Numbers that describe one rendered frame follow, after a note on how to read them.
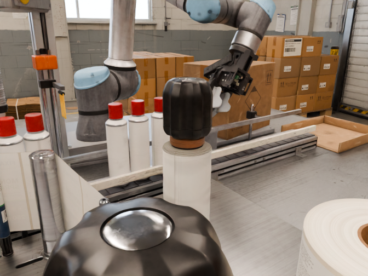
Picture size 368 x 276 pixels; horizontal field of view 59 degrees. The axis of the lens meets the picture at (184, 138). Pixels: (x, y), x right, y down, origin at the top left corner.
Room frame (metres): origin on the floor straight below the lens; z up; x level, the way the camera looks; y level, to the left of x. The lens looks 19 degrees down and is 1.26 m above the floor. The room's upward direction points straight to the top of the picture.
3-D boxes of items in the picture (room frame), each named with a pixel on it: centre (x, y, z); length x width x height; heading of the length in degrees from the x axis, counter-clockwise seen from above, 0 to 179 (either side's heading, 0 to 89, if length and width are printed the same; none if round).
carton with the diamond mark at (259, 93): (1.34, -0.19, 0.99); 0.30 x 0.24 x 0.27; 134
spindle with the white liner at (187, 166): (0.52, -0.01, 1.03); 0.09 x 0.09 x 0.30
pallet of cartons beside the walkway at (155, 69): (4.66, 0.49, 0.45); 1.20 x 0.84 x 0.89; 28
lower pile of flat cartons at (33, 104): (4.72, 2.30, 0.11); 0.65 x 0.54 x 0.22; 113
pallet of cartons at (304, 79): (4.73, -1.48, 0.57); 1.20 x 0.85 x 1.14; 118
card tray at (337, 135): (1.27, -0.60, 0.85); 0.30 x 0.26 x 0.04; 125
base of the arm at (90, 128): (1.08, 0.30, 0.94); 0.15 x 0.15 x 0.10
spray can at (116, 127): (0.74, 0.16, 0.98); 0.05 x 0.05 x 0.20
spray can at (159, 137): (0.81, 0.06, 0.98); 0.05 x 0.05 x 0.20
